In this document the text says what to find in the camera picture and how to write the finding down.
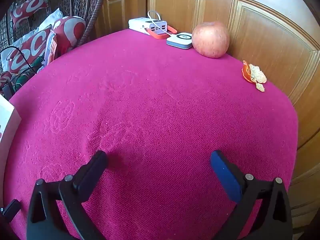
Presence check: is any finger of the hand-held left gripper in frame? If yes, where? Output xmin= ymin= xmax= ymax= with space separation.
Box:
xmin=1 ymin=199 xmax=21 ymax=222

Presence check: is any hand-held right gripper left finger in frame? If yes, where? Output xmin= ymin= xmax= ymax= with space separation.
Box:
xmin=26 ymin=150 xmax=108 ymax=240

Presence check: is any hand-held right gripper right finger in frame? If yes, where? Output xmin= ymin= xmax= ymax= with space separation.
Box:
xmin=210 ymin=150 xmax=293 ymax=240

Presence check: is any white box tray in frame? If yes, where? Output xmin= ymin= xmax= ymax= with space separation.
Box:
xmin=0 ymin=95 xmax=22 ymax=180

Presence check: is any pink tablecloth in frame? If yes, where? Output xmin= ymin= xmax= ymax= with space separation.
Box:
xmin=2 ymin=29 xmax=299 ymax=240

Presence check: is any orange peel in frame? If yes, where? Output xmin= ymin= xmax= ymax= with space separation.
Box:
xmin=241 ymin=60 xmax=267 ymax=92

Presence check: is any red patterned seat cushion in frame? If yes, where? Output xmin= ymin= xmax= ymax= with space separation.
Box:
xmin=0 ymin=71 xmax=13 ymax=90

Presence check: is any plaid cushion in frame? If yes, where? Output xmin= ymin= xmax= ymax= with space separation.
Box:
xmin=44 ymin=31 xmax=58 ymax=67

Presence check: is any red apple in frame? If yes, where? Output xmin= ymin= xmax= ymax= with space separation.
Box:
xmin=192 ymin=21 xmax=230 ymax=59

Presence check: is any flat red patterned cushion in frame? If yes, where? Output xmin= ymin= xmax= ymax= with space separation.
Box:
xmin=0 ymin=27 xmax=53 ymax=75

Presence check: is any round red patterned cushion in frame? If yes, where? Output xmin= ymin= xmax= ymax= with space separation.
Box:
xmin=51 ymin=16 xmax=86 ymax=55

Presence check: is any white power bank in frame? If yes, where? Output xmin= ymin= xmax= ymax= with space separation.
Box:
xmin=128 ymin=17 xmax=168 ymax=34

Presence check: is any wicker hanging egg chair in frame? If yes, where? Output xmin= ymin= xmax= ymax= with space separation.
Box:
xmin=0 ymin=0 xmax=108 ymax=80

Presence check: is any small red patterned pillow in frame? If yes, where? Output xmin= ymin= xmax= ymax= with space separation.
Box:
xmin=10 ymin=0 xmax=48 ymax=29

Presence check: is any green bundle with black cable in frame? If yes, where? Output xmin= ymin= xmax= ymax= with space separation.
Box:
xmin=0 ymin=45 xmax=45 ymax=90

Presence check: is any white wireless charger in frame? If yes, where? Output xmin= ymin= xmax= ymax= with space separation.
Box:
xmin=166 ymin=32 xmax=193 ymax=48

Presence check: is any orange strap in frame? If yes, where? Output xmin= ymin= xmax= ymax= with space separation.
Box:
xmin=147 ymin=25 xmax=178 ymax=40

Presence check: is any white charging cable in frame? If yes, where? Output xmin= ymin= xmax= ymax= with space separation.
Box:
xmin=147 ymin=10 xmax=175 ymax=38

